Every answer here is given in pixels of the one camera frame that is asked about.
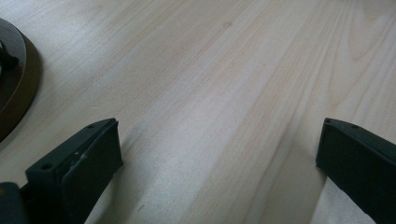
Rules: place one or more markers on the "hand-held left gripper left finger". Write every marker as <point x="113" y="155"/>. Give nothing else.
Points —
<point x="77" y="174"/>

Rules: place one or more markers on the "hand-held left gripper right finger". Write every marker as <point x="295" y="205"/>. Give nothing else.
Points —
<point x="361" y="168"/>

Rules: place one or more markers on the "brown round cup holder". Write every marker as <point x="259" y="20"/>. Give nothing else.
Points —
<point x="18" y="93"/>

